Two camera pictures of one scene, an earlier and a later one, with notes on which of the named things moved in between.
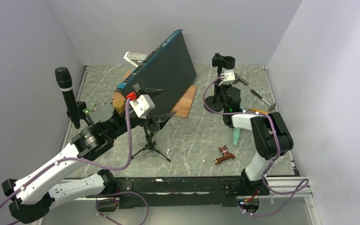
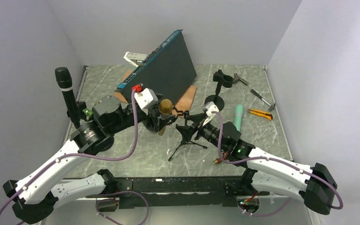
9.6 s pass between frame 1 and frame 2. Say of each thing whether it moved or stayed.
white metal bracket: stayed
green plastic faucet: stayed
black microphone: stayed
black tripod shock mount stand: moved
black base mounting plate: stayed
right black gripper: moved
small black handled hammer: stayed
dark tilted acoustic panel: stayed
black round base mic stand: moved
